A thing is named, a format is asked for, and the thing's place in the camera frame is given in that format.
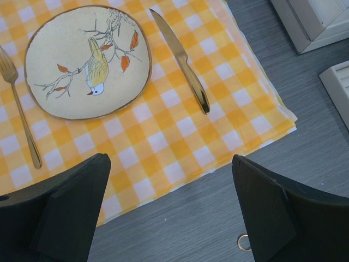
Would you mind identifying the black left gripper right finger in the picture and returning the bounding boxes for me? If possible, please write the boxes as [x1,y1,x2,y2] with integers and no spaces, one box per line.
[232,154,348,261]

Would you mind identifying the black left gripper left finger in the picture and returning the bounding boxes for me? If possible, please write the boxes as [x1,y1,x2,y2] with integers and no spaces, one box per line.
[1,153,111,261]

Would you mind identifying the gold gemstone ring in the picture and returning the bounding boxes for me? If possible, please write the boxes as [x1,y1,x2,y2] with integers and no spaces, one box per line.
[236,234,252,252]

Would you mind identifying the beige jewelry drawer tray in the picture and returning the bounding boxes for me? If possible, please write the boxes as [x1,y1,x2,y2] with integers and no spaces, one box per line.
[319,61,349,128]

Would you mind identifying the beige jewelry box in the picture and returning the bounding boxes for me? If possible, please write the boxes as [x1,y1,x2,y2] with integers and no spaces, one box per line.
[271,0,348,54]

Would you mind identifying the gold fork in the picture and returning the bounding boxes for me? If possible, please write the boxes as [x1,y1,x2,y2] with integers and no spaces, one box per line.
[1,47,43,169]

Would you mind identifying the bird pattern ceramic plate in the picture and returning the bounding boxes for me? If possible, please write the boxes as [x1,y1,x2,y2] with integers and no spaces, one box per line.
[24,5,152,120]

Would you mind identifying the yellow white checkered cloth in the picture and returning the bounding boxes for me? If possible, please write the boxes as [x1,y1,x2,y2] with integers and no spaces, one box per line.
[1,1,297,225]

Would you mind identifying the gold knife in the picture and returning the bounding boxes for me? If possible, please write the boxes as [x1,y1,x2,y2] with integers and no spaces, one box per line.
[150,9,210,115]

